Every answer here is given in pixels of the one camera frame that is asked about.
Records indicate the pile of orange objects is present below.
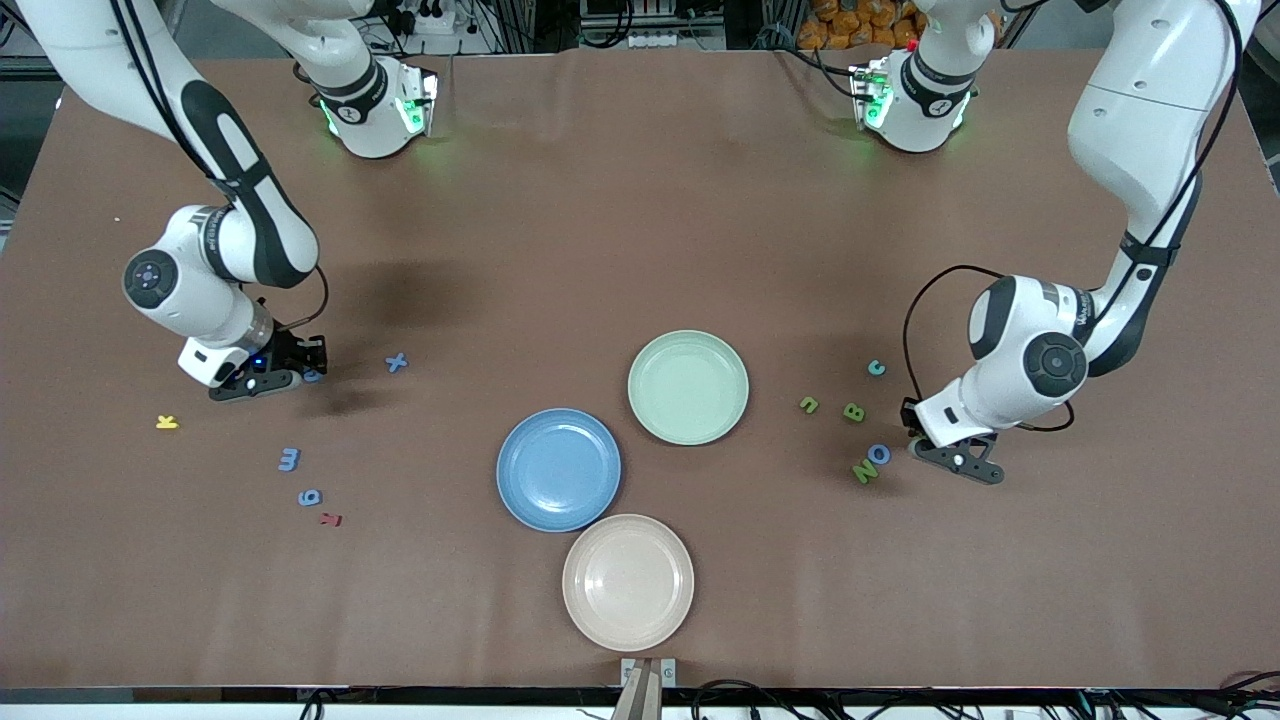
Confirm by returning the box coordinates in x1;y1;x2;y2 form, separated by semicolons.
797;0;926;51

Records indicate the white power strip with plugs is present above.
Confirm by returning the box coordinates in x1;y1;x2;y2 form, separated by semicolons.
385;0;456;36

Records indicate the blue plate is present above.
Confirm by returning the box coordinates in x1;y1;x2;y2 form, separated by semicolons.
496;408;622;533

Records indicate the grey metal bracket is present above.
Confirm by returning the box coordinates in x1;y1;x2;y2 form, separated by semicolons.
620;657;678;689

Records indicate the beige plate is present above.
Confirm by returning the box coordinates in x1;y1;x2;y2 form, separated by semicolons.
562;513;695;653

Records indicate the light green plate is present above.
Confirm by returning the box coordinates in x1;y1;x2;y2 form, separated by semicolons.
627;329;750;447

